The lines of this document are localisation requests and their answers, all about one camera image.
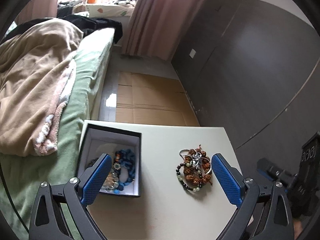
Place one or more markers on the dark wardrobe doors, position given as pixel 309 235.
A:
pixel 255 73

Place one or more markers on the white wall socket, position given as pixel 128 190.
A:
pixel 192 53

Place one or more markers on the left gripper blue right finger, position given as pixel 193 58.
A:
pixel 230 179

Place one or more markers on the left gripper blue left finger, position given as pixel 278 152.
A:
pixel 93 178

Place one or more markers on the black clothing on bed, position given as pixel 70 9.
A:
pixel 86 24

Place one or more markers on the right hand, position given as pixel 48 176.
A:
pixel 298 228

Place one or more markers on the beige fleece blanket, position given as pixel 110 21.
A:
pixel 37 77

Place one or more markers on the flattened cardboard sheet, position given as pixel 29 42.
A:
pixel 153 100

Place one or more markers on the black jewelry box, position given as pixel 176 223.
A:
pixel 124 147

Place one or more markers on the pink curtain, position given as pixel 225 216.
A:
pixel 156 27

